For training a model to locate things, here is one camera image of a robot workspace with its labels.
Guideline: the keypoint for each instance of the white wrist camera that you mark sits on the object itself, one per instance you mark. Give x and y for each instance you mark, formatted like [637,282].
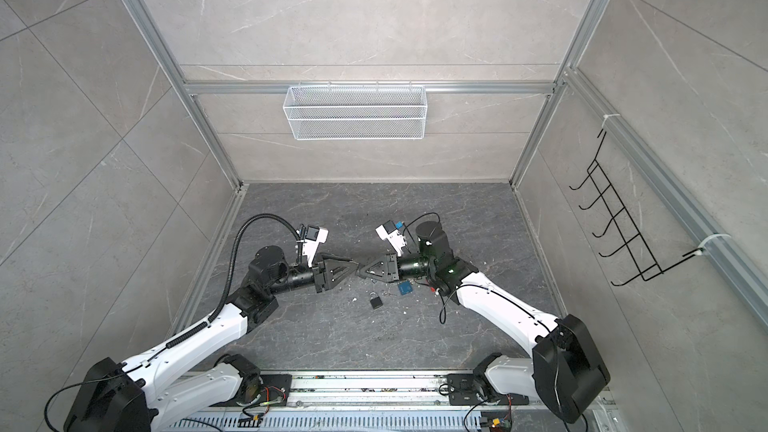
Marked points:
[310,238]
[390,231]

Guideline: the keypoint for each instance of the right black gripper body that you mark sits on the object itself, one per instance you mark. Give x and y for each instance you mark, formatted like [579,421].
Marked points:
[394,268]

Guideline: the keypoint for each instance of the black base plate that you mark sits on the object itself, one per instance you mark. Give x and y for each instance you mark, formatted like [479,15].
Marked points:
[465,389]
[265,390]

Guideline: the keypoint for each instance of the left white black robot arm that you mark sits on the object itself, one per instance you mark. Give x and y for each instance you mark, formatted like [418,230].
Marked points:
[108,400]

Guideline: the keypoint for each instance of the aluminium front rail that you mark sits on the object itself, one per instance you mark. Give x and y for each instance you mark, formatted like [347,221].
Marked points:
[360,393]

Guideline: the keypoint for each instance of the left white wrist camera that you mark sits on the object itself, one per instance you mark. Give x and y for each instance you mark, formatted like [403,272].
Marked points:
[310,238]

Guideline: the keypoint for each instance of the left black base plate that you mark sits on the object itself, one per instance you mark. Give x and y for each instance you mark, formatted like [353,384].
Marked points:
[265,390]

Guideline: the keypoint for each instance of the white wire mesh basket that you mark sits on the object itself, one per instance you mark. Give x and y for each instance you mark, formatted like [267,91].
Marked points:
[356,112]

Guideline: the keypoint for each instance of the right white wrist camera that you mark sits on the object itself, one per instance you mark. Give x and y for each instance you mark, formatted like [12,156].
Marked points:
[390,231]

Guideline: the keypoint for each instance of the blue padlock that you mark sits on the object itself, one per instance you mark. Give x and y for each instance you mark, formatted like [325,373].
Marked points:
[405,287]

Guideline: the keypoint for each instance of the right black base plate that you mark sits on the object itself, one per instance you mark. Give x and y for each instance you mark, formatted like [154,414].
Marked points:
[465,389]

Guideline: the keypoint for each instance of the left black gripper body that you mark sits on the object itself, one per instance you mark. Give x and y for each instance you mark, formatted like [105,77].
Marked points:
[319,277]

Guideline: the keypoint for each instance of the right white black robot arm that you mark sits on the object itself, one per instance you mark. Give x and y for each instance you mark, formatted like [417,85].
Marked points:
[564,369]

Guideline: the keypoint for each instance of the black wire hook rack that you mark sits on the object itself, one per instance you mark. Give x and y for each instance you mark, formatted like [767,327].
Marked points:
[621,221]

